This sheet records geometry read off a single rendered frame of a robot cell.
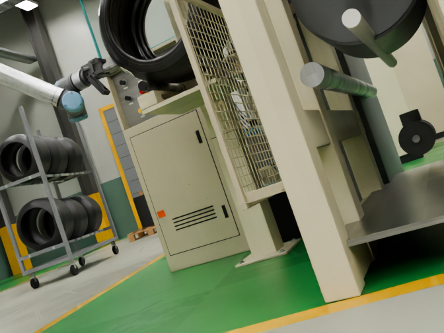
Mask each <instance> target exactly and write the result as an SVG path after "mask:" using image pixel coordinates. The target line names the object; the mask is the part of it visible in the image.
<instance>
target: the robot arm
mask: <svg viewBox="0 0 444 333"><path fill-rule="evenodd" d="M119 68H120V67H119V66H118V65H117V64H116V63H115V62H114V61H113V59H112V58H111V57H107V59H102V58H97V57H96V58H94V59H92V60H90V61H88V63H87V64H85V65H83V66H81V69H80V70H78V71H76V72H74V73H72V74H70V75H68V76H66V77H64V78H62V79H60V80H59V81H57V82H56V83H55V85H52V84H50V83H47V82H45V81H43V80H40V79H37V78H35V77H33V76H31V75H28V74H26V73H23V72H21V71H19V70H16V69H13V68H12V67H9V66H7V65H4V64H2V63H0V84H2V85H5V86H7V87H10V88H12V89H14V90H16V91H19V92H22V93H24V94H27V95H29V96H32V97H34V98H37V99H38V100H41V101H44V102H47V103H48V104H51V105H53V106H55V107H57V108H60V109H62V110H64V111H66V112H67V115H68V119H69V121H70V122H71V123H74V122H79V121H82V120H85V119H87V118H88V113H87V111H86V108H85V104H84V100H83V97H82V96H81V93H80V91H82V90H84V89H86V88H88V87H90V86H91V84H92V85H93V86H94V87H95V88H96V89H97V90H98V91H99V92H100V93H101V94H102V95H109V94H110V91H109V90H108V89H107V88H106V87H105V86H104V85H103V84H102V83H101V82H100V81H99V79H102V78H105V77H108V76H109V75H111V74H113V73H115V72H117V70H119Z"/></svg>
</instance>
